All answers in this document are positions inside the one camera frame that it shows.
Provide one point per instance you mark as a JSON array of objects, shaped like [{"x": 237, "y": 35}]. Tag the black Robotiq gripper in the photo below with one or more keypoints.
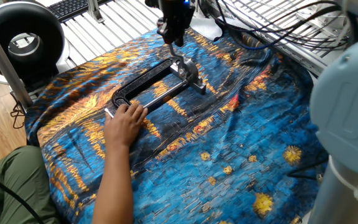
[{"x": 179, "y": 12}]

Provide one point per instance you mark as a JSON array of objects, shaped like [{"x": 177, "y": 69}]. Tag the silver metal lever base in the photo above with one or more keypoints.
[{"x": 190, "y": 74}]

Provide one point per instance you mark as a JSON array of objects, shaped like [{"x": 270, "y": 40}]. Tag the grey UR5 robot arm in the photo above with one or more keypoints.
[{"x": 343, "y": 124}]

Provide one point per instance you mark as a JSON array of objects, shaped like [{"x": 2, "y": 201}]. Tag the person's bare forearm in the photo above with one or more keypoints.
[{"x": 113, "y": 189}]

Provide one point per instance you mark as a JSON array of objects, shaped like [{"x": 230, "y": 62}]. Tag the person's bare hand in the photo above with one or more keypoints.
[{"x": 123, "y": 127}]

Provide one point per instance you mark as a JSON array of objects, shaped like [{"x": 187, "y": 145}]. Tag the black computer keyboard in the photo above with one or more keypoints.
[{"x": 70, "y": 7}]

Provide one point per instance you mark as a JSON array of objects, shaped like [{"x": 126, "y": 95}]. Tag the blue starry night tablecloth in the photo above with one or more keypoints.
[{"x": 228, "y": 140}]

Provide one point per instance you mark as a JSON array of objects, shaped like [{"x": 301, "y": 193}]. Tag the silver metal mounting plate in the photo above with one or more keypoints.
[{"x": 319, "y": 14}]

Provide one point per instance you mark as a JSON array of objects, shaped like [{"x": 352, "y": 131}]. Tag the green trousers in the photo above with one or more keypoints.
[{"x": 14, "y": 186}]

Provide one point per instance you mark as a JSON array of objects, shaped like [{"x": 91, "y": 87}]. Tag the short aluminium bracket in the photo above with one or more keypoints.
[{"x": 95, "y": 12}]

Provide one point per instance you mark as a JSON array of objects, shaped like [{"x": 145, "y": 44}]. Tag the aluminium profile post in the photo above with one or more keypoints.
[{"x": 6, "y": 65}]

